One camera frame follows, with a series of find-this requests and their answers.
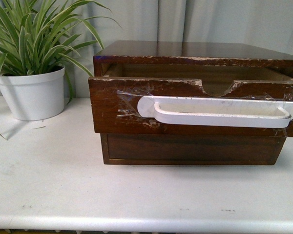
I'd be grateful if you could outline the wooden drawer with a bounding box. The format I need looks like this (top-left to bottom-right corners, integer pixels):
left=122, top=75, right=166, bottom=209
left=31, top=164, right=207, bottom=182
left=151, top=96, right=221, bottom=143
left=88, top=64, right=293, bottom=137
left=107, top=134, right=286, bottom=164

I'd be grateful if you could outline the brown wooden drawer cabinet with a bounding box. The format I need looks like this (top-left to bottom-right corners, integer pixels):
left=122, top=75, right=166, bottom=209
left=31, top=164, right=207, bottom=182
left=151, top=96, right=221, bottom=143
left=88, top=41, right=293, bottom=165

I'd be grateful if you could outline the white plant pot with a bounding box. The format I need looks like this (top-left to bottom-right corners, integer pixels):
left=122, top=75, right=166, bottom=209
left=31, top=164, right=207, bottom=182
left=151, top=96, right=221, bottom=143
left=0, top=67, right=65, bottom=121

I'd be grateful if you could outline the green spider plant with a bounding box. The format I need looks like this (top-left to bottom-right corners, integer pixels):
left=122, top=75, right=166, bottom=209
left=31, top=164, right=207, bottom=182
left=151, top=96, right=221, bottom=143
left=0, top=0, right=120, bottom=141

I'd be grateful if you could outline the white drawer handle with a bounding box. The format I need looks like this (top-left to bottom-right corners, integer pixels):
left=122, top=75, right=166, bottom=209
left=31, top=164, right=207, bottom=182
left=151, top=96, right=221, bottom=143
left=137, top=96, right=293, bottom=128

